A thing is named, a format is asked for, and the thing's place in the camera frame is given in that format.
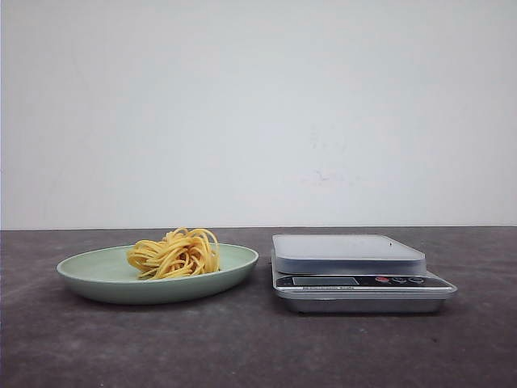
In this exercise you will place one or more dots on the yellow vermicelli noodle bundle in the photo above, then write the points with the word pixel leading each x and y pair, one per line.
pixel 180 253

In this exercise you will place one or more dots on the silver digital kitchen scale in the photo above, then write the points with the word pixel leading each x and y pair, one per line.
pixel 354 273

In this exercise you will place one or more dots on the light green plate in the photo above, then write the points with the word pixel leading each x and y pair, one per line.
pixel 104 275

